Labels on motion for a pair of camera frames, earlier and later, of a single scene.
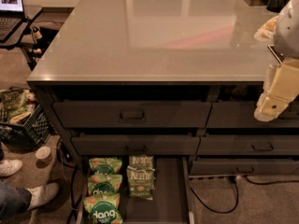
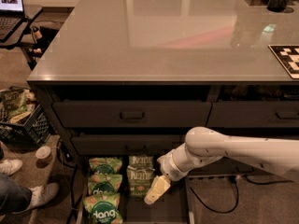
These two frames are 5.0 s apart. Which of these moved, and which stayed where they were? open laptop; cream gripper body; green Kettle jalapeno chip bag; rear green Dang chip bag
Moved: cream gripper body
Stayed: green Kettle jalapeno chip bag; open laptop; rear green Dang chip bag
